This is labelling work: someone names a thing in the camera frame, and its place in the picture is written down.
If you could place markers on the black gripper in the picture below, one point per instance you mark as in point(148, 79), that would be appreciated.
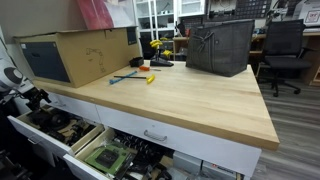
point(33, 96)

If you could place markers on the white drawer with tape rolls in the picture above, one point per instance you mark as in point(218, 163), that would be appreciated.
point(80, 108)

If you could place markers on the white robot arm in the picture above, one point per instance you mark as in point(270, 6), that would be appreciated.
point(25, 83)

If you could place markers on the white drawer with black headphones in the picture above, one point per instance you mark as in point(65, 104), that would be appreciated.
point(40, 140)

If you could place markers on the white low drawer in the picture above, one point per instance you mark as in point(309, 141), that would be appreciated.
point(43, 155)

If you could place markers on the white drawer with green package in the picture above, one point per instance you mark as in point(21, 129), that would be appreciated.
point(76, 170)

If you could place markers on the white cabinet with wood top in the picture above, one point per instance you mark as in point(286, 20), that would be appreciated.
point(200, 100)

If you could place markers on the white shut drawer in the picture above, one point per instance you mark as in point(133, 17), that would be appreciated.
point(206, 150)

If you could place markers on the black headphones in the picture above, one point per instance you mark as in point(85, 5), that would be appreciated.
point(56, 120)

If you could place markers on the large cardboard box dark panel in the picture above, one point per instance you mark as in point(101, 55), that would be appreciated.
point(83, 56)

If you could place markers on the green package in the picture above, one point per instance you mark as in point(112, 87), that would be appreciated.
point(95, 161)

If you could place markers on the blue hand tool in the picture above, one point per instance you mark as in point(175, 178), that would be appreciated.
point(121, 78)

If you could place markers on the small black box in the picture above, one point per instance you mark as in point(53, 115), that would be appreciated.
point(136, 62)

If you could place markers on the pink bag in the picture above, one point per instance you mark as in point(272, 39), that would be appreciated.
point(96, 13)

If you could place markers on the black mesh chair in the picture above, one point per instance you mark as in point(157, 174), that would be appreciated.
point(146, 50)

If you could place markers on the black stand yellow hex keys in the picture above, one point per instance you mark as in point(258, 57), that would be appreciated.
point(161, 62)

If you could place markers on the white shelf rack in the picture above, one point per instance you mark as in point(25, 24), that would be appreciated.
point(154, 20)

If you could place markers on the plain grey box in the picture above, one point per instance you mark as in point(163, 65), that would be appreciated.
point(186, 163)

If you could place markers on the grey tote bag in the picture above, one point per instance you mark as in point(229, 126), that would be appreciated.
point(220, 50)

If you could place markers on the grey box with red label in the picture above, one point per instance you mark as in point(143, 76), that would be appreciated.
point(216, 171)

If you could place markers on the black pegboard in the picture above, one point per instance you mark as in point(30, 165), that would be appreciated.
point(253, 8)

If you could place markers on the black office chair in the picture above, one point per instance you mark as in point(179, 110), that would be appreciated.
point(283, 40)

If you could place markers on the white box with red print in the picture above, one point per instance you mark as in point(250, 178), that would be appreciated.
point(310, 16)

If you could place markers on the white wall cabinet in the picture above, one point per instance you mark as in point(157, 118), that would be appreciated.
point(191, 8)

